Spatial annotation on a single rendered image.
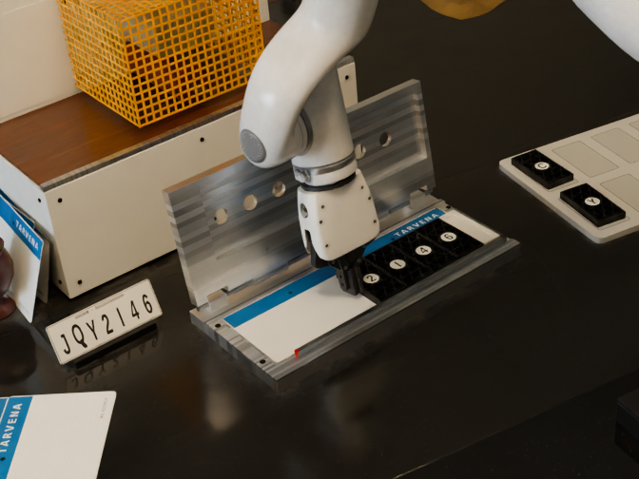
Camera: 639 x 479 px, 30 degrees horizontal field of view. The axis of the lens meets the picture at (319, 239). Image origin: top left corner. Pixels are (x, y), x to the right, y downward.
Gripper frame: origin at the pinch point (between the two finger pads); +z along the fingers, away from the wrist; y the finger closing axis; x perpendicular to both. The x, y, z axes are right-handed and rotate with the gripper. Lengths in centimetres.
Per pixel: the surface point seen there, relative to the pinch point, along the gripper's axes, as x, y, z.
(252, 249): 9.9, -8.4, -5.9
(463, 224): 0.9, 21.9, 1.4
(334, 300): 1.0, -2.7, 2.5
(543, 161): 6.6, 44.8, 1.3
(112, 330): 16.5, -29.0, -1.0
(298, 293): 5.9, -5.3, 1.4
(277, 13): 90, 54, -14
